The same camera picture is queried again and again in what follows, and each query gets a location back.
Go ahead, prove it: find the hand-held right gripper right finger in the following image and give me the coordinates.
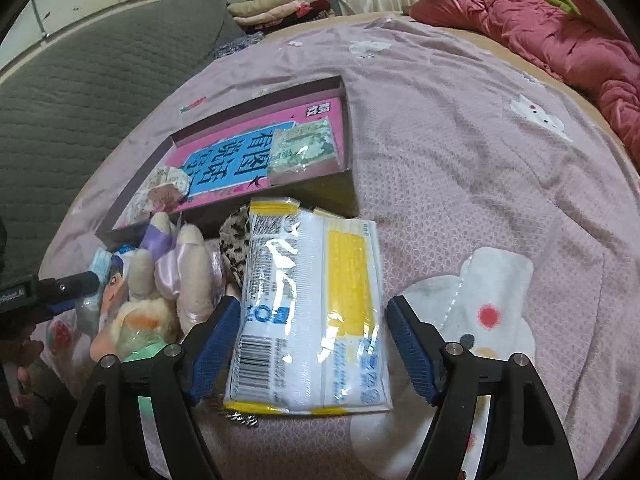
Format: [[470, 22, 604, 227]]
[[386, 295, 583, 480]]

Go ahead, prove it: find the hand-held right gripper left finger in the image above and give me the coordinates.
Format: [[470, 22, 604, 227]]
[[52, 296, 242, 480]]

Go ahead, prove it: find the blue tissue pack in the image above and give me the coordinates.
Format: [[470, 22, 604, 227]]
[[90, 245, 138, 281]]

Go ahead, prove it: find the cartoon doll packet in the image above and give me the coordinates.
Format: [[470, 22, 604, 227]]
[[102, 255, 132, 321]]

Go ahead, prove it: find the peach makeup sponge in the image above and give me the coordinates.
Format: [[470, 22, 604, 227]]
[[89, 317, 121, 361]]

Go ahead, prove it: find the green makeup sponge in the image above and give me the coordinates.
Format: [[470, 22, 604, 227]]
[[122, 341, 173, 411]]

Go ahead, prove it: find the plush bunny with purple bow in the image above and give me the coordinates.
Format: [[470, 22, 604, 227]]
[[112, 211, 182, 361]]

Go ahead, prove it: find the plush bunny with pink bow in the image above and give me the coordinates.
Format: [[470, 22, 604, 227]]
[[154, 222, 223, 333]]

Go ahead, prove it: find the white and yellow plastic packet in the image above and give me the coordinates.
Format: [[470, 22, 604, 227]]
[[222, 197, 393, 417]]

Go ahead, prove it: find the leopard print scrunchie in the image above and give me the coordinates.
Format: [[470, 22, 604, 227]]
[[219, 206, 253, 286]]

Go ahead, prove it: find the shallow brown cardboard box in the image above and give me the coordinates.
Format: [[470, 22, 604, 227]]
[[96, 76, 360, 246]]

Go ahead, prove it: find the person's left hand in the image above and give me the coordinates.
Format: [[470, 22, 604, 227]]
[[15, 366, 41, 408]]

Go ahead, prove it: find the floral fabric scrunchie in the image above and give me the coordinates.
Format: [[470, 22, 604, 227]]
[[134, 166, 193, 218]]

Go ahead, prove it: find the pink printed bed sheet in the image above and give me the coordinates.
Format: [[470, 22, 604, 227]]
[[40, 10, 640, 480]]

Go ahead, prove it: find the grey quilted cover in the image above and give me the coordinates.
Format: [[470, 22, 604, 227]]
[[0, 0, 246, 281]]

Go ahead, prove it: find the pink and blue book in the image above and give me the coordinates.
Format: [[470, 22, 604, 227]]
[[125, 97, 346, 221]]

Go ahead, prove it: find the green tissue pack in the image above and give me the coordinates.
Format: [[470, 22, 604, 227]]
[[266, 116, 337, 177]]

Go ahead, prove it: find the blue patterned cloth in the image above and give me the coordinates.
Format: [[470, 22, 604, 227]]
[[210, 32, 266, 61]]

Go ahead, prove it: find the red quilt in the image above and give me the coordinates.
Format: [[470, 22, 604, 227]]
[[410, 0, 640, 171]]

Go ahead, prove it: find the pile of folded clothes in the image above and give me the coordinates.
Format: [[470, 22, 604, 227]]
[[227, 0, 351, 31]]

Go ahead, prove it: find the metal key chain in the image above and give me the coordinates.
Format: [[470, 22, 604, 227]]
[[227, 409, 260, 430]]

